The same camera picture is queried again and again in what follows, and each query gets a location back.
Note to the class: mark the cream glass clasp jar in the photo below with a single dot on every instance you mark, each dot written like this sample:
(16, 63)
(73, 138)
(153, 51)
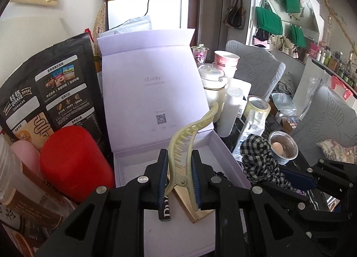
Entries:
(212, 78)

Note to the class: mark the red plastic holder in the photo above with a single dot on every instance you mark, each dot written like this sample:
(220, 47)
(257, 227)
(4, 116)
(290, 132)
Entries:
(343, 88)

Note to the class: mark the clear tape roll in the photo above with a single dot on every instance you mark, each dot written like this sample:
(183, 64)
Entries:
(258, 106)

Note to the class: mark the pink paper cup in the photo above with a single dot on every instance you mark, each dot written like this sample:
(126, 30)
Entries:
(226, 63)

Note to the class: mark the white printed packet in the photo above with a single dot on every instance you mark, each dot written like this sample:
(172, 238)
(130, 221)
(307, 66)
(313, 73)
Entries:
(248, 131)

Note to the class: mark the woven straw mat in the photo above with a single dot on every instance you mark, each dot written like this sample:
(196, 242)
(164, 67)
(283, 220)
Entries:
(100, 19)

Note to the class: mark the lilac gift box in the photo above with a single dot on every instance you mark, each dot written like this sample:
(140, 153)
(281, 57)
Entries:
(145, 92)

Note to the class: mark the steel cup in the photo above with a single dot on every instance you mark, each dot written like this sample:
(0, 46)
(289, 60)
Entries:
(290, 151)

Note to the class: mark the white bottle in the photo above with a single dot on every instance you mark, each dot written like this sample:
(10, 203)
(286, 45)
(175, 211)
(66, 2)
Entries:
(230, 111)

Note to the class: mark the grey clothing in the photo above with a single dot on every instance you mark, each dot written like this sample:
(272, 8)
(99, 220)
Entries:
(286, 88)

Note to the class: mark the pink bottle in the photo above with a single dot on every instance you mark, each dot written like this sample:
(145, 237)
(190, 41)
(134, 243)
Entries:
(26, 156)

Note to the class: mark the clear jar with brown label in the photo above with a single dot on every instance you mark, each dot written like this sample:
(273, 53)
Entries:
(30, 204)

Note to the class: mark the long black printed box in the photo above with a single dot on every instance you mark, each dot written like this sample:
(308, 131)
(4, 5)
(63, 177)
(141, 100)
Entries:
(164, 213)

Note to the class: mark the red cylindrical canister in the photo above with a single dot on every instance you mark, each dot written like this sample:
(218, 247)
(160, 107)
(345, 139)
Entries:
(75, 162)

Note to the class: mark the hanging brown bag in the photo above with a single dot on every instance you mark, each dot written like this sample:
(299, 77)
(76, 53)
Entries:
(234, 17)

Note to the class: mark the white plastic pouch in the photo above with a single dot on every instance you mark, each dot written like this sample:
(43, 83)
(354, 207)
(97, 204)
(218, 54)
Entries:
(134, 24)

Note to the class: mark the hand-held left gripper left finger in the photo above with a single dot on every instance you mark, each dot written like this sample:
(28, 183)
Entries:
(162, 190)

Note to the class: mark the dried branch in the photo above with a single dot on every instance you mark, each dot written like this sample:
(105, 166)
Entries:
(334, 14)

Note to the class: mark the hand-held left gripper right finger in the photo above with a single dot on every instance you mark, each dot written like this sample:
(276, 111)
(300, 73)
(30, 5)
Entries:
(197, 190)

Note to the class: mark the black oatmeal bag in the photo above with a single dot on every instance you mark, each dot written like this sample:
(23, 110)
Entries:
(55, 92)

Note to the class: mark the floral cushion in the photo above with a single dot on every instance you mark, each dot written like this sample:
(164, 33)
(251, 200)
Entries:
(337, 149)

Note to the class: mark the white handbag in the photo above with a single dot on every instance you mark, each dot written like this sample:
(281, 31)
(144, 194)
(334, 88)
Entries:
(281, 45)

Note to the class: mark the black white checkered scrunchie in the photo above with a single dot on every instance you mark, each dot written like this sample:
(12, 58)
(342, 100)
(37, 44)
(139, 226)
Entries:
(259, 159)

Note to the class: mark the white refrigerator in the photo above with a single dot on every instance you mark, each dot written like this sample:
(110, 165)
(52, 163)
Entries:
(128, 11)

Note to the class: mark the grey leaf-pattern chair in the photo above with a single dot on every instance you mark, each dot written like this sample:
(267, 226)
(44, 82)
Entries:
(256, 70)
(326, 117)

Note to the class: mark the brown egg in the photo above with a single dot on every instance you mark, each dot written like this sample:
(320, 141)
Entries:
(277, 148)

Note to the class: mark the silver foil bag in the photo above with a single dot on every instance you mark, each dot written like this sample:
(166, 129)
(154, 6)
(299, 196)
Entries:
(283, 103)

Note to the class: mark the panda print cup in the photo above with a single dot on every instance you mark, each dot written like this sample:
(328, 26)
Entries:
(200, 55)

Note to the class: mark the black and pink bag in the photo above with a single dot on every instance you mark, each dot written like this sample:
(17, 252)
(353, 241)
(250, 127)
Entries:
(260, 38)

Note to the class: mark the row of cosmetic bottles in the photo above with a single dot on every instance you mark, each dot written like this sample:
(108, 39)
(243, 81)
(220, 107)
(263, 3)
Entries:
(332, 60)

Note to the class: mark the clear plastic bag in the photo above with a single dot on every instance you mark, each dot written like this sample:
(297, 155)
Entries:
(312, 95)

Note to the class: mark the brown door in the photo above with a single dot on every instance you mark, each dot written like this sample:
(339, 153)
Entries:
(191, 8)

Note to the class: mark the pale yellow hair claw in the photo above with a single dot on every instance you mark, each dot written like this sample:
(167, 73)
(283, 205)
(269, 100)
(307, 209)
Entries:
(181, 148)

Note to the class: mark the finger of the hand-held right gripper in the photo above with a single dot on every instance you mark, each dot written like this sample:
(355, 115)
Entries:
(343, 218)
(298, 178)

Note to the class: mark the brown printed packet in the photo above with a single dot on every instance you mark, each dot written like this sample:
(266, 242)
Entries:
(16, 240)

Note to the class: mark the rose gold slim box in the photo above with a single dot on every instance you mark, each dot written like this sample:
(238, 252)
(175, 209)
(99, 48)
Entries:
(187, 204)

